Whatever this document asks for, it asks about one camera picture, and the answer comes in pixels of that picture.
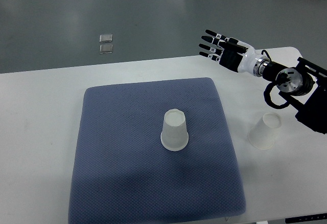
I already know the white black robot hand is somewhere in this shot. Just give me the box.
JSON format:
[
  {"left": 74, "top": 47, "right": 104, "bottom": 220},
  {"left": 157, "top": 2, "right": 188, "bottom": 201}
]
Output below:
[{"left": 199, "top": 30, "right": 269, "bottom": 77}]

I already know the white paper cup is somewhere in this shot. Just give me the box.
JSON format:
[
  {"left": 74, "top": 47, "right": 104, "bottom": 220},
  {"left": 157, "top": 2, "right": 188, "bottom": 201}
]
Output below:
[
  {"left": 248, "top": 113, "right": 282, "bottom": 150},
  {"left": 160, "top": 109, "right": 189, "bottom": 151}
]

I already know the white paper cup on mat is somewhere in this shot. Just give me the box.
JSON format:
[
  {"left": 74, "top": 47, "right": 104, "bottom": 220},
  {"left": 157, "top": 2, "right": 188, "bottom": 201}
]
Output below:
[{"left": 160, "top": 109, "right": 189, "bottom": 151}]

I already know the upper metal floor plate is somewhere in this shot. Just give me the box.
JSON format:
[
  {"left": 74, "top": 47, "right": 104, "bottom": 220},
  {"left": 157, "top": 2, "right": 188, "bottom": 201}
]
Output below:
[{"left": 99, "top": 34, "right": 113, "bottom": 43}]

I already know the blue fabric mat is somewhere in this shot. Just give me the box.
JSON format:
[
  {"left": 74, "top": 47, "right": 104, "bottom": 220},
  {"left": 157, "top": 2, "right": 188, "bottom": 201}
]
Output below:
[{"left": 68, "top": 78, "right": 246, "bottom": 223}]

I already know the black bar under table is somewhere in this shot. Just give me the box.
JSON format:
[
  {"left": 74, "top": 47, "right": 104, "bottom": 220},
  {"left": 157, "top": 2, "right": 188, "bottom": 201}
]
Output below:
[{"left": 285, "top": 213, "right": 326, "bottom": 223}]

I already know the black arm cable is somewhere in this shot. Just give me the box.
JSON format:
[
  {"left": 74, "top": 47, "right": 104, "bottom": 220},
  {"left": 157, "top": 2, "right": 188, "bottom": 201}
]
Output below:
[{"left": 263, "top": 82, "right": 291, "bottom": 109}]

